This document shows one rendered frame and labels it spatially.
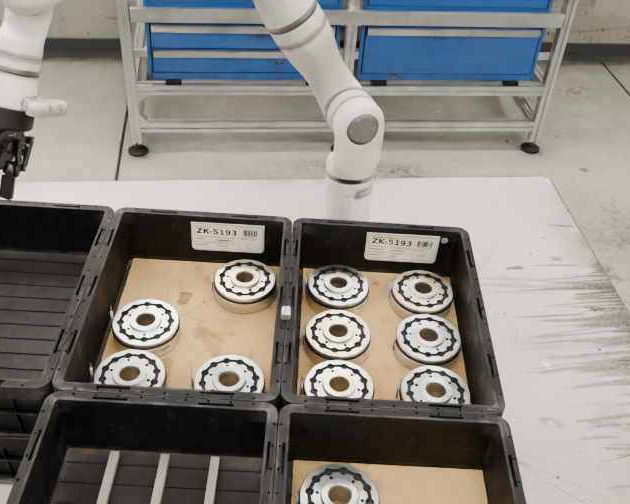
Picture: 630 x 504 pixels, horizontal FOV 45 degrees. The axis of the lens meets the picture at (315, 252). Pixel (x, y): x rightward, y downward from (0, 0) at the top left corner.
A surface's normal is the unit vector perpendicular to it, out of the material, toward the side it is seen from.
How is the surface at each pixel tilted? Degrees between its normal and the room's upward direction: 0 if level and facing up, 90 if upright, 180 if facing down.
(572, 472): 0
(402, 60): 90
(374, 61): 90
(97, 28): 90
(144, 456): 0
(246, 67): 90
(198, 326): 0
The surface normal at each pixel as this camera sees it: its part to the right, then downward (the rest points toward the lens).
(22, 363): 0.06, -0.77
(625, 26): 0.11, 0.64
